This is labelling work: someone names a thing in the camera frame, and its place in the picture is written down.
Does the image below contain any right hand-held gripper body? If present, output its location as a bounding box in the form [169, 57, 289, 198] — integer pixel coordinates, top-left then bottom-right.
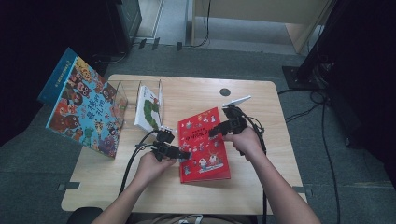
[222, 95, 252, 135]

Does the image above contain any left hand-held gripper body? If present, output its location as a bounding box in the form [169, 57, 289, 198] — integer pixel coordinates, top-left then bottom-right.
[151, 125, 175, 162]

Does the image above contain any red picture book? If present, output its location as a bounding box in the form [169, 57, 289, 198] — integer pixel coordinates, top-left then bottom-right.
[177, 106, 232, 185]

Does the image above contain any white caterpillar picture book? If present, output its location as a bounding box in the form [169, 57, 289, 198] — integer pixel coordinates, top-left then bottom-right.
[134, 85, 163, 132]

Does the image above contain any clear acrylic book rack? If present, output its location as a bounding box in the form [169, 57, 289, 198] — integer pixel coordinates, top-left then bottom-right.
[106, 79, 165, 132]

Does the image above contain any colourful animal picture book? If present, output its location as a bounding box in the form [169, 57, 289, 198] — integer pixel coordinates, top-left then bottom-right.
[45, 55, 129, 159]

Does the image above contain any dark blue monster picture book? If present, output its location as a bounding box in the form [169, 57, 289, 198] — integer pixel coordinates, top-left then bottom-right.
[36, 47, 78, 105]

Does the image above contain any person's right hand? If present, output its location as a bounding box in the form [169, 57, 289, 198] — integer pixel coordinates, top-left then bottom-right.
[223, 127, 260, 162]

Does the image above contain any person's left hand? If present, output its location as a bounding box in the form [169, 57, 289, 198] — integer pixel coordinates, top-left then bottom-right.
[134, 152, 177, 188]

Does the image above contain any black metal stand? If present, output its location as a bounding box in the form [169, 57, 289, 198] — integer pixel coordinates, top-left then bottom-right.
[282, 0, 342, 91]

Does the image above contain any grey tape strip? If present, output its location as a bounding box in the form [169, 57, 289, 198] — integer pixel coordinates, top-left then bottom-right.
[57, 181, 81, 191]
[293, 186, 313, 196]

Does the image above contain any person's dark clothing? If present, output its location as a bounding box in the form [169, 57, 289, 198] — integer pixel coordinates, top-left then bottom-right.
[66, 206, 104, 224]

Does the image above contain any light wooden furniture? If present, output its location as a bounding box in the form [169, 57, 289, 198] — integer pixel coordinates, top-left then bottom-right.
[191, 0, 339, 54]

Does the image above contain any black cabinet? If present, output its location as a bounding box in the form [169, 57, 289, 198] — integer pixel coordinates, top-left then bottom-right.
[106, 0, 143, 55]

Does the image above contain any dark curtain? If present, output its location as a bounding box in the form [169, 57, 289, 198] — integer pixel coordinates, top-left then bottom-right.
[0, 0, 108, 147]

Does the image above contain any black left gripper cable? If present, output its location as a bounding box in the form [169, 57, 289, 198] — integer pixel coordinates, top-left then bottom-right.
[118, 130, 160, 195]

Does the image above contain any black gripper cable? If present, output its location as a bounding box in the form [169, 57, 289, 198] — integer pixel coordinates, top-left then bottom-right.
[242, 113, 268, 224]
[118, 130, 160, 195]

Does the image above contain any black floor cable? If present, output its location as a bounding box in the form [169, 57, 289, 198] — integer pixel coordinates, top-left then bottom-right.
[320, 92, 342, 224]
[277, 88, 326, 124]

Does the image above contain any white cord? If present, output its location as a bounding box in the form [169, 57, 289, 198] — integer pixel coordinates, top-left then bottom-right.
[176, 214, 204, 224]

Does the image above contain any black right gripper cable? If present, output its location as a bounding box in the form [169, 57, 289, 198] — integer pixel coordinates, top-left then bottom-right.
[242, 113, 268, 224]

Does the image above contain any black hanging cable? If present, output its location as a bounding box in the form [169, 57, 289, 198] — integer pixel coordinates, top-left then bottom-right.
[183, 0, 212, 49]

